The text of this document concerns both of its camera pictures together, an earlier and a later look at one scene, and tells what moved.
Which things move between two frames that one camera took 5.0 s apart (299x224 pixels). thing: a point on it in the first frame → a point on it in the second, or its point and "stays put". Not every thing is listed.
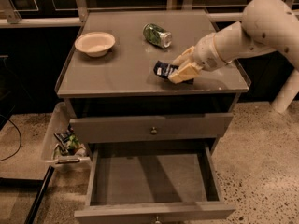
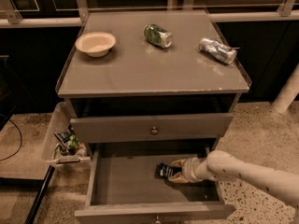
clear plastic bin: (62, 145) stays put
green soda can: (157, 35) stays put
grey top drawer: (153, 129) stays put
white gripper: (206, 52) → (189, 170)
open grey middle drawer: (152, 180) stays put
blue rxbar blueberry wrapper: (164, 70) → (165, 171)
